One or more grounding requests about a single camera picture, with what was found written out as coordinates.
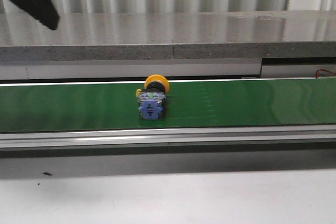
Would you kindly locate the yellow mushroom push button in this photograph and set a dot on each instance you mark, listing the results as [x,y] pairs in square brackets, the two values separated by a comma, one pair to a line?
[152,98]

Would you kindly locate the white back panel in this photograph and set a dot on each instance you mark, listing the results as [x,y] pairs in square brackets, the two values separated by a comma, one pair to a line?
[173,68]

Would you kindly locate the green conveyor belt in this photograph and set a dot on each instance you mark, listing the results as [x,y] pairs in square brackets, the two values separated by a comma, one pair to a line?
[111,106]

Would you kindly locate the white conveyor back rail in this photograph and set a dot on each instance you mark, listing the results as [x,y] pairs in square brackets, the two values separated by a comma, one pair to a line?
[142,82]

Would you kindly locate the aluminium conveyor front rail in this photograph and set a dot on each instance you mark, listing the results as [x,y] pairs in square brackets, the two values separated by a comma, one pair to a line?
[168,136]

